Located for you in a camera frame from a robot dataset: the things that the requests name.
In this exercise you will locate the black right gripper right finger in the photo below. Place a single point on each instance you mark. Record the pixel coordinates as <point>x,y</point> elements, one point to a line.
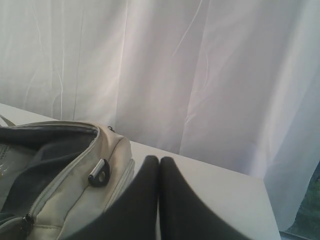
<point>182,214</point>

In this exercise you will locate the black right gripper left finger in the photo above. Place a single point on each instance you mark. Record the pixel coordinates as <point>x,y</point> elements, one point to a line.
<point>133,215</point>

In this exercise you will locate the cream fabric duffel bag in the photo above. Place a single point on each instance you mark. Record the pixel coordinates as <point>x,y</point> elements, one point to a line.
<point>79,170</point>

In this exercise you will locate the white backdrop curtain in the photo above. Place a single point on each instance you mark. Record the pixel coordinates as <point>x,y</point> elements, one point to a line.
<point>234,83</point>

